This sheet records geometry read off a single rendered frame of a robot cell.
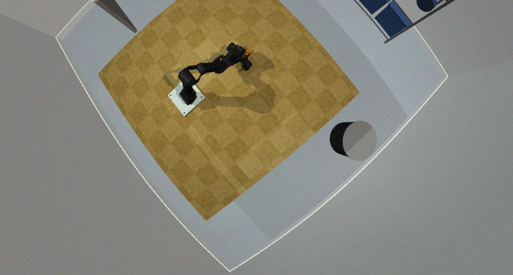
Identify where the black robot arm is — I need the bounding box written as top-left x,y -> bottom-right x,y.
178,45 -> 246,106

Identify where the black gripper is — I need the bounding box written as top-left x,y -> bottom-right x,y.
227,43 -> 252,71

